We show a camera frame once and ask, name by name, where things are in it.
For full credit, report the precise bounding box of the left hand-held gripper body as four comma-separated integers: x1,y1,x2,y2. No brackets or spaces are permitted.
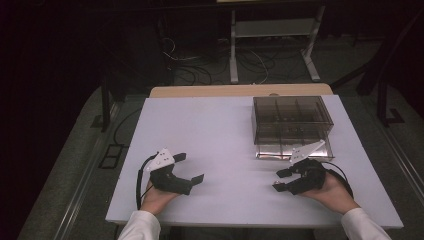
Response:
145,148,194,197

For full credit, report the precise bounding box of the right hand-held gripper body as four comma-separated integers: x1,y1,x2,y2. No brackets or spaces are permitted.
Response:
287,139,328,196

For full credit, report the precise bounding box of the smoky transparent drawer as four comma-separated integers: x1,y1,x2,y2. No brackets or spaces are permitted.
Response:
254,133,335,162

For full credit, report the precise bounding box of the smoky transparent organizer box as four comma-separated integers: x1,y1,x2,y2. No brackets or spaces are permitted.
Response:
251,95,335,146

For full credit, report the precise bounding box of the person's left hand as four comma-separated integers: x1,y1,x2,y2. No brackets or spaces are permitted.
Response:
139,182,180,216

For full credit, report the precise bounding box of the person's right hand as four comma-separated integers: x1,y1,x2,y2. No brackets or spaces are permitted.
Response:
300,171,361,215

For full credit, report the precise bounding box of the wooden table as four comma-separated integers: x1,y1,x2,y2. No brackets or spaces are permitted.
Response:
148,83,334,99

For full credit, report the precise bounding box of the black metal stand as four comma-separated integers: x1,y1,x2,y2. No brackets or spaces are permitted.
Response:
329,9,424,128
89,39,168,133

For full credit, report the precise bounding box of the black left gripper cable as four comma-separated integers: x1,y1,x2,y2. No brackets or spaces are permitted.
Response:
135,152,160,211

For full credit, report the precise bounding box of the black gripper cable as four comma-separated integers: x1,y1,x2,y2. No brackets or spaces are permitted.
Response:
319,161,355,200
135,152,160,211

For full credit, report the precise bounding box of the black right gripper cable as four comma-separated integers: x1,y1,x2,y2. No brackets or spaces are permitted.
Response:
319,161,355,200

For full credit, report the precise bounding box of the tangle of floor cables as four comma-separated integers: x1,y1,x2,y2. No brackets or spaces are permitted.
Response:
161,35,303,87

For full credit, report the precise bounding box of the white metal desk frame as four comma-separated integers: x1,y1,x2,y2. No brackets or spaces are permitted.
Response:
229,5,327,85

